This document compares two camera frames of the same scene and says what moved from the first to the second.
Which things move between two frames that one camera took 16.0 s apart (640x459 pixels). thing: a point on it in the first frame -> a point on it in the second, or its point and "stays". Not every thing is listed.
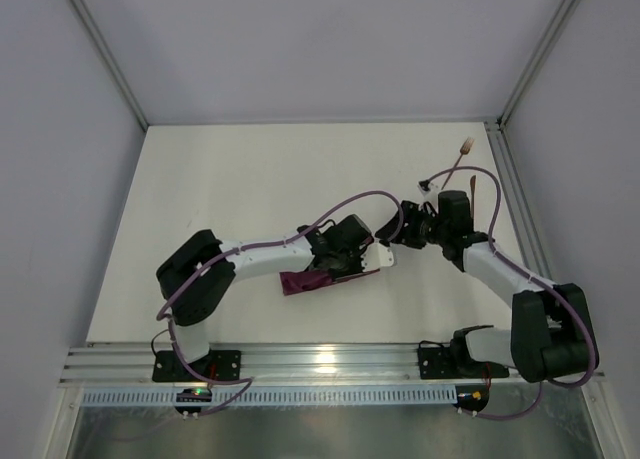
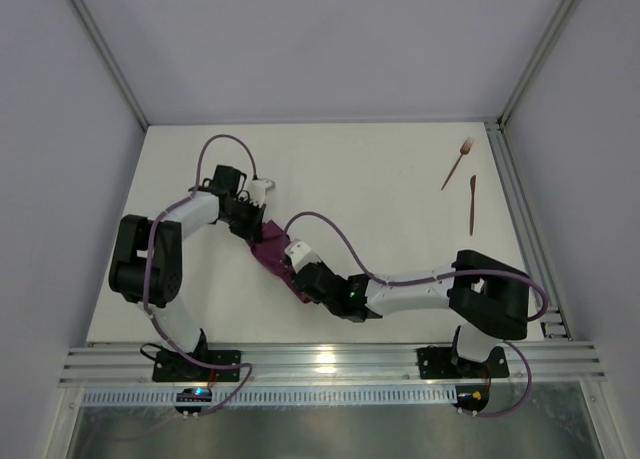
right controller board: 472,397 stays
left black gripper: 345,264 -> 250,224
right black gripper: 413,224 -> 304,277
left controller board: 193,395 stays
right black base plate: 437,362 stays
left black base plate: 168,366 stays
